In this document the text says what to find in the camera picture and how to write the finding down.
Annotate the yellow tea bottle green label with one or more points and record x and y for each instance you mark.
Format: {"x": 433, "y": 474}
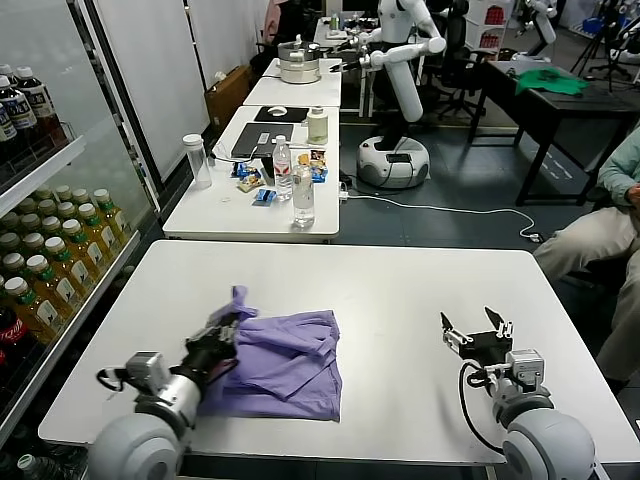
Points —
{"x": 19, "y": 290}
{"x": 67, "y": 209}
{"x": 39, "y": 266}
{"x": 105, "y": 200}
{"x": 89, "y": 214}
{"x": 80, "y": 195}
{"x": 27, "y": 205}
{"x": 9, "y": 241}
{"x": 47, "y": 206}
{"x": 42, "y": 192}
{"x": 14, "y": 261}
{"x": 30, "y": 221}
{"x": 50, "y": 225}
{"x": 56, "y": 247}
{"x": 73, "y": 231}
{"x": 34, "y": 241}
{"x": 62, "y": 191}
{"x": 10, "y": 219}

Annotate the cola bottle red label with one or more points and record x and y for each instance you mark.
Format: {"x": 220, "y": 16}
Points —
{"x": 12, "y": 332}

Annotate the white robot arm on stand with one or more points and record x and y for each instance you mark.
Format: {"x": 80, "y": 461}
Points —
{"x": 546, "y": 25}

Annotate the cream snack packet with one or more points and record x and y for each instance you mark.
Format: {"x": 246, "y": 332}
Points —
{"x": 246, "y": 187}

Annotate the pale green jar white lid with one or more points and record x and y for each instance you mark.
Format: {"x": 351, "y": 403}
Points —
{"x": 317, "y": 127}

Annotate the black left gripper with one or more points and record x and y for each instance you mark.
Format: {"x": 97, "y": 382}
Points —
{"x": 207, "y": 355}

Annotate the tall black office chair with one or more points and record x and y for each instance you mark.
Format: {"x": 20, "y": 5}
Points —
{"x": 457, "y": 30}

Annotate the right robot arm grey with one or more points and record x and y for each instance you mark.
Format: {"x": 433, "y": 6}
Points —
{"x": 545, "y": 445}

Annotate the blue storage bin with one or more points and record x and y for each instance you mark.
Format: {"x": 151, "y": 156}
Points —
{"x": 595, "y": 25}

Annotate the pink garment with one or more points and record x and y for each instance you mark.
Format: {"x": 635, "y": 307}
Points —
{"x": 274, "y": 20}

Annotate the long white desk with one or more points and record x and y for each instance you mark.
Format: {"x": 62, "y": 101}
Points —
{"x": 210, "y": 220}

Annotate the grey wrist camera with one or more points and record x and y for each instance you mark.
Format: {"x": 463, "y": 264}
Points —
{"x": 525, "y": 370}
{"x": 145, "y": 372}

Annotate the white humanoid robot arm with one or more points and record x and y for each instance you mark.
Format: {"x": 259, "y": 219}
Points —
{"x": 370, "y": 36}
{"x": 400, "y": 52}

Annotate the white shelf with red boxes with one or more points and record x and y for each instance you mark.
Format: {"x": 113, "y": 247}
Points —
{"x": 502, "y": 25}

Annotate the dark grey laptop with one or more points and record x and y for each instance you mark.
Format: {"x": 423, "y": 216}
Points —
{"x": 245, "y": 145}

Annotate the person right hand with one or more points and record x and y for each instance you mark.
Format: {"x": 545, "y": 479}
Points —
{"x": 635, "y": 200}

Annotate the water bottle red label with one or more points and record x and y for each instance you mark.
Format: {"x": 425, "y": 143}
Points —
{"x": 282, "y": 170}

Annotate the metal steamer pot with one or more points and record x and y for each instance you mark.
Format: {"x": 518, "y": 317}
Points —
{"x": 299, "y": 67}

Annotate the black humanoid robot gripper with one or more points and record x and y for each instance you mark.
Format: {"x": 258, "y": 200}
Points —
{"x": 350, "y": 45}
{"x": 354, "y": 64}

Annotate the dark colourful snack packet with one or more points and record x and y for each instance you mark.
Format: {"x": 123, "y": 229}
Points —
{"x": 317, "y": 156}

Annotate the green cloth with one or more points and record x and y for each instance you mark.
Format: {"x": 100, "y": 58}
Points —
{"x": 550, "y": 81}

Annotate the clear unlabelled water bottle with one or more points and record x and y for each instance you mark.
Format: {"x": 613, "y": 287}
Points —
{"x": 303, "y": 200}

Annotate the glass door drinks cooler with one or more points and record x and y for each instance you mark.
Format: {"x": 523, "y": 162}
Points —
{"x": 45, "y": 167}

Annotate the black mouse pad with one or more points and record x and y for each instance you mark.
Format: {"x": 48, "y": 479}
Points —
{"x": 295, "y": 115}

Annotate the blue striped snack packet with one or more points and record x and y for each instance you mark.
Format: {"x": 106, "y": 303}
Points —
{"x": 265, "y": 196}

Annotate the purple t-shirt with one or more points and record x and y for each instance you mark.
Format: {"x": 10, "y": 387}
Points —
{"x": 295, "y": 370}

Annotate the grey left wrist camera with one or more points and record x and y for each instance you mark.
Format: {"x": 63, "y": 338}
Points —
{"x": 145, "y": 372}

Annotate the small green bottle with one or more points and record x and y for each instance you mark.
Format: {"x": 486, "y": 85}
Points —
{"x": 335, "y": 22}

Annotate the dark tea bottle white label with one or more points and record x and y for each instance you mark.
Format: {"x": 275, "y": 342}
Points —
{"x": 20, "y": 115}
{"x": 5, "y": 125}
{"x": 42, "y": 105}

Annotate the seated person beige trousers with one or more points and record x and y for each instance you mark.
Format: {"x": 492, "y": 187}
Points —
{"x": 585, "y": 240}

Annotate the person right forearm green sleeve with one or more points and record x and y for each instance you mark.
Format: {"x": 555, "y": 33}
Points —
{"x": 620, "y": 170}

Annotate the white computer mouse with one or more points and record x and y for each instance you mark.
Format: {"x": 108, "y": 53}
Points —
{"x": 276, "y": 111}

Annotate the clear tumbler white lid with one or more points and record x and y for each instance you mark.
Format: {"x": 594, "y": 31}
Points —
{"x": 200, "y": 165}

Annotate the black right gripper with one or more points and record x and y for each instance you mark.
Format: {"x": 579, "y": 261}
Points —
{"x": 487, "y": 347}

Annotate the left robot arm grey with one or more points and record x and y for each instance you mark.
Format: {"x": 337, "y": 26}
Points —
{"x": 140, "y": 445}

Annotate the brown cardboard box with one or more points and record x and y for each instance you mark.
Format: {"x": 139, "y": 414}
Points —
{"x": 227, "y": 97}

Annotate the yellow snack packet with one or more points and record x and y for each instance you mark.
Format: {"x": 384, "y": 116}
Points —
{"x": 302, "y": 159}

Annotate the brown snack packet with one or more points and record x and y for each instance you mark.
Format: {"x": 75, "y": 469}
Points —
{"x": 255, "y": 176}

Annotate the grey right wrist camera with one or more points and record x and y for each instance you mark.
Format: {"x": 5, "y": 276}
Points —
{"x": 525, "y": 370}

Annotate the low black office chair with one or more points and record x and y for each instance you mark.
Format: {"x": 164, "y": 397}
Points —
{"x": 261, "y": 62}

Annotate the white power strip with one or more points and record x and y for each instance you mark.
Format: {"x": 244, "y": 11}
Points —
{"x": 344, "y": 192}

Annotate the black table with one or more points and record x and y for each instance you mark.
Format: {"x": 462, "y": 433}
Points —
{"x": 575, "y": 107}

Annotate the short white desk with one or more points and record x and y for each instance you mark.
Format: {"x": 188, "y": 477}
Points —
{"x": 300, "y": 95}

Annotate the dark bottle green cap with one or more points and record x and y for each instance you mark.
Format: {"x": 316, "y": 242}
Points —
{"x": 27, "y": 465}

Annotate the white humanoid robot body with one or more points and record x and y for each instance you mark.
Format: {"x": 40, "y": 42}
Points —
{"x": 405, "y": 90}

